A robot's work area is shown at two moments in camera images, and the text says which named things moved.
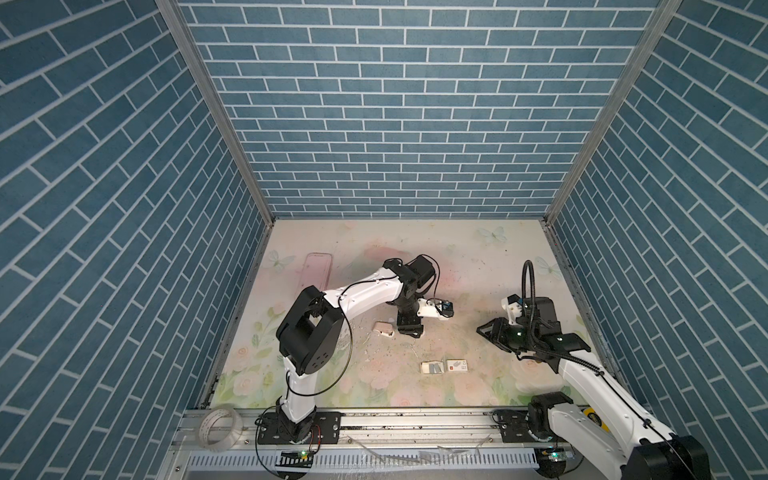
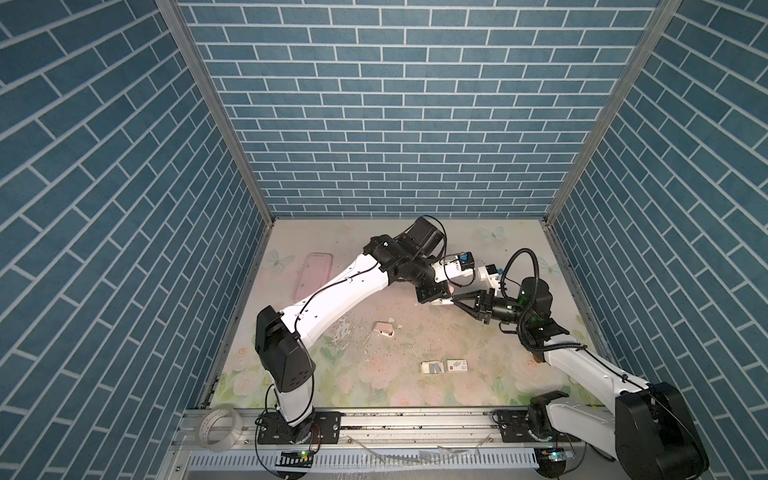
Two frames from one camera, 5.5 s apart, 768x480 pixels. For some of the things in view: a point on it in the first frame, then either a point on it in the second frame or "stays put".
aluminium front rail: [380, 445] stays put
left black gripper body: [409, 320] -> [422, 275]
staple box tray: [432, 367] stays put
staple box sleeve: [456, 365] stays put
